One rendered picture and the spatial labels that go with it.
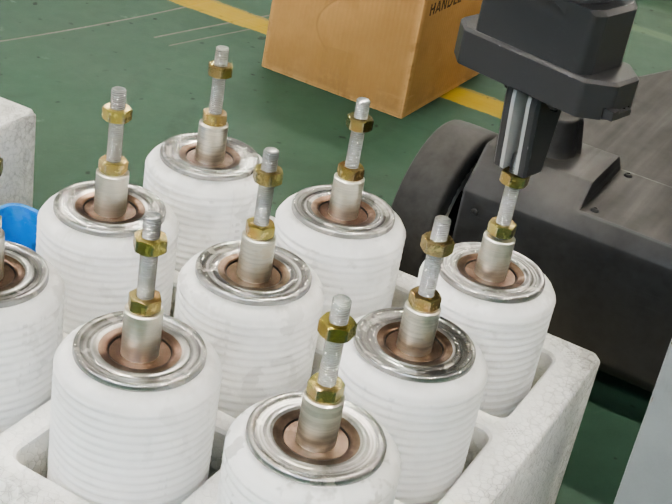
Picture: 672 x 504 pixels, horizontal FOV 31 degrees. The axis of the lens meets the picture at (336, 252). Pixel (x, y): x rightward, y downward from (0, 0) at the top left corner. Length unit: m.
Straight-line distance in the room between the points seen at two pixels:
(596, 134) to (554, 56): 0.61
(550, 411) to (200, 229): 0.29
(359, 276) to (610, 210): 0.34
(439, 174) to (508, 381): 0.35
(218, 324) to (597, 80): 0.27
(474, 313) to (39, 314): 0.28
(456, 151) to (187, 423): 0.55
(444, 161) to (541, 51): 0.42
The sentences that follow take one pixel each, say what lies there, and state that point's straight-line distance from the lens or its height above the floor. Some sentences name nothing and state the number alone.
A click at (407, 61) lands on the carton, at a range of 1.68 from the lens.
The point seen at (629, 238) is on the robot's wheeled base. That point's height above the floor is 0.18.
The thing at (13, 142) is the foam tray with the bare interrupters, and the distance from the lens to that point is 1.14.
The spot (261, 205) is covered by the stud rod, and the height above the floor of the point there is 0.30.
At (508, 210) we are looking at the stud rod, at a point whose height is 0.30.
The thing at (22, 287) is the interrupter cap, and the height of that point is 0.25.
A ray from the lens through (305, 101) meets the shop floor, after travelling 1.71.
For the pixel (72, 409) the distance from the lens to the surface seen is 0.69.
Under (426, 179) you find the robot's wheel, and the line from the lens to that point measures 1.15.
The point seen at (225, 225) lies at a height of 0.22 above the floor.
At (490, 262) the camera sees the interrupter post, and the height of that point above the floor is 0.27.
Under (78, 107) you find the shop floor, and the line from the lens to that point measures 1.61.
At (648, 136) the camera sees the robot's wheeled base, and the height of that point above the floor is 0.17.
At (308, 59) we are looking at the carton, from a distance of 1.76.
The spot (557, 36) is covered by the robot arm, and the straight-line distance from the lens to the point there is 0.74.
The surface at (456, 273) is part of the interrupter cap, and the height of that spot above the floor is 0.25.
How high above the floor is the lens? 0.65
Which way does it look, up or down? 29 degrees down
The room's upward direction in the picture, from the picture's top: 10 degrees clockwise
